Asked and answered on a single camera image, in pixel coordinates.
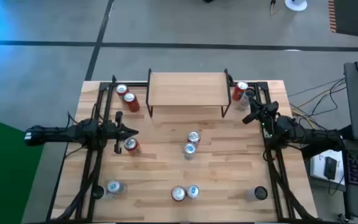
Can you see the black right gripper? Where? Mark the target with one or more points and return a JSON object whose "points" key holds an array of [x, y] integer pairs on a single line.
{"points": [[266, 119]]}

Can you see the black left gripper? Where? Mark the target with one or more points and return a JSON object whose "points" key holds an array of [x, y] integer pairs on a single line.
{"points": [[113, 132]]}

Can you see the red Coca-Cola can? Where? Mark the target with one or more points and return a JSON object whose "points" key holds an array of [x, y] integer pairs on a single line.
{"points": [[132, 104], [238, 91], [122, 89], [131, 144], [194, 136]]}

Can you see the tall white can black lid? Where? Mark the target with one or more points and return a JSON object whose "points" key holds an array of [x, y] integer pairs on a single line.
{"points": [[97, 192], [260, 193], [243, 102]]}

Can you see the blue silver Red Bull can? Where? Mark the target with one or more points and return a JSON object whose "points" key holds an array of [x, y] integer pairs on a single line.
{"points": [[193, 191], [114, 186], [190, 149]]}

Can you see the orange-red Fanta can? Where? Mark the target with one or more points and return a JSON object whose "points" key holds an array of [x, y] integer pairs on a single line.
{"points": [[178, 193]]}

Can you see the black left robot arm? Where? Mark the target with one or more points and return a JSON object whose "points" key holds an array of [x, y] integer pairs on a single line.
{"points": [[57, 133]]}

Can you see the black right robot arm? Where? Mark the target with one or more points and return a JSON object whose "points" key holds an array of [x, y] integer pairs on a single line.
{"points": [[315, 135]]}

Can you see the white paper sheet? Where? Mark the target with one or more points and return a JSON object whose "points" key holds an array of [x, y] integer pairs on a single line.
{"points": [[317, 168]]}

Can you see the black phone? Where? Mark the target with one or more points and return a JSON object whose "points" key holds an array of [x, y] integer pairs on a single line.
{"points": [[330, 168]]}

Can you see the white round stand base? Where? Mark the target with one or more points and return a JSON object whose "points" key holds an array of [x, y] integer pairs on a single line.
{"points": [[296, 4]]}

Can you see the black mat orange striped edge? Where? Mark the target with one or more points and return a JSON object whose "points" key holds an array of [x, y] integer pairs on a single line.
{"points": [[350, 15]]}

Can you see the green floor mat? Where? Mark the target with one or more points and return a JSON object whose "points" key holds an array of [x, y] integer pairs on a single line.
{"points": [[4, 174]]}

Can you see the black aluminium table frame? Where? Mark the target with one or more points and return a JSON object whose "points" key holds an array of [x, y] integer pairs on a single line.
{"points": [[104, 84]]}

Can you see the wooden shelf black metal frame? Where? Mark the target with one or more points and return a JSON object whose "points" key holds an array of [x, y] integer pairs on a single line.
{"points": [[188, 90]]}

